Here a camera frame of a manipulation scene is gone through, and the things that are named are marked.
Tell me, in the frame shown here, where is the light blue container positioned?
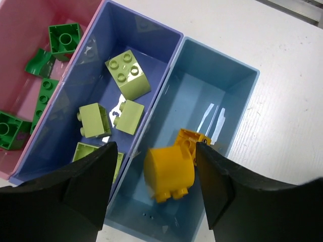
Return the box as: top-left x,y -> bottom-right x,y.
105,38 -> 259,241

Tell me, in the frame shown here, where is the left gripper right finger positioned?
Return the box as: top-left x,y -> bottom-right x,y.
196,142 -> 322,241

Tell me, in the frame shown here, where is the pale lime lego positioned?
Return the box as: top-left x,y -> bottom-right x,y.
72,142 -> 124,183

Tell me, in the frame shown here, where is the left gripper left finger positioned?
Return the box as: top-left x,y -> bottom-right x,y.
1,142 -> 118,241

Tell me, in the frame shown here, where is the green printed lego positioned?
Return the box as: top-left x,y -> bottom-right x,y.
30,78 -> 59,134

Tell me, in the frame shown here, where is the aluminium rail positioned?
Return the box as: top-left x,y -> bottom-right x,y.
258,0 -> 322,27

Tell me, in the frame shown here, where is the small dark green lego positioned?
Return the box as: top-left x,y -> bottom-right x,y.
25,48 -> 56,78

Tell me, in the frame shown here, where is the orange lego brick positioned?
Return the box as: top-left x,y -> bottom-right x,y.
174,129 -> 211,166

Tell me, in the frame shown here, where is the green square lego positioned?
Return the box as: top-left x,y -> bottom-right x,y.
48,23 -> 83,62

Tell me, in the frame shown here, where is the orange flower print lego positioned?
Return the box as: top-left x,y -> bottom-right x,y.
143,145 -> 195,203

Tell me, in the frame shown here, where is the pink container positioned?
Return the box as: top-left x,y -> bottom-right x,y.
0,0 -> 106,180

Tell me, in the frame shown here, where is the lime lego brick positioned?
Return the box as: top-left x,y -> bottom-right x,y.
77,103 -> 112,138
105,49 -> 151,101
114,100 -> 144,135

